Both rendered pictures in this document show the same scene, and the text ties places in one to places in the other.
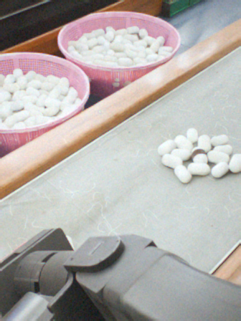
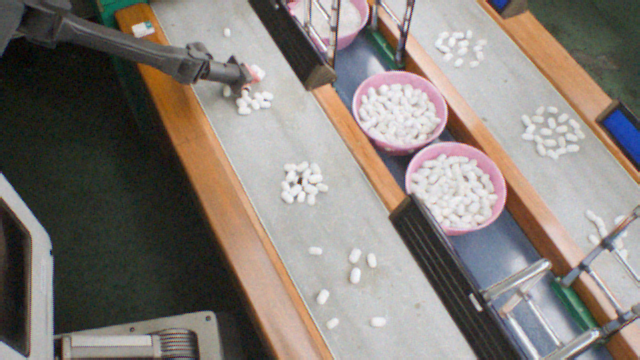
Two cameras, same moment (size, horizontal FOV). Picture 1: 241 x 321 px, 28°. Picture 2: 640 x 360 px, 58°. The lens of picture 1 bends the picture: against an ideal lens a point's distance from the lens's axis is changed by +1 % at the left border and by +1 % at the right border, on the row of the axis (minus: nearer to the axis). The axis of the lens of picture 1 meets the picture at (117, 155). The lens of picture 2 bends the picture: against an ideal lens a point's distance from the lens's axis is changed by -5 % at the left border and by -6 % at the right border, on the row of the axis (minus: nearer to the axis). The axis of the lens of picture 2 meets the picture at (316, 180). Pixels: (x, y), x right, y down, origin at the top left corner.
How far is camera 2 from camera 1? 151 cm
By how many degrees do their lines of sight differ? 65
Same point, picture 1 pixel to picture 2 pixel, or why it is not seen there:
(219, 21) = (531, 329)
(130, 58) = (442, 197)
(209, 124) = (333, 206)
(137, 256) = (181, 53)
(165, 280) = (165, 49)
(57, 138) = (340, 114)
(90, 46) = (466, 174)
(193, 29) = not seen: hidden behind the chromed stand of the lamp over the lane
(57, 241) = (242, 79)
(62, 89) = (404, 137)
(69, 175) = (315, 120)
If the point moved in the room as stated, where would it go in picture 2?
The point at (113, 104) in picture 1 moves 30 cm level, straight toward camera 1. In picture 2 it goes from (364, 151) to (259, 118)
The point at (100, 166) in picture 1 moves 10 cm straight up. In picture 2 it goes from (316, 135) to (318, 113)
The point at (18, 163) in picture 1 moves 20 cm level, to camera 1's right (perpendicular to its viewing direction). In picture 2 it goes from (324, 94) to (298, 148)
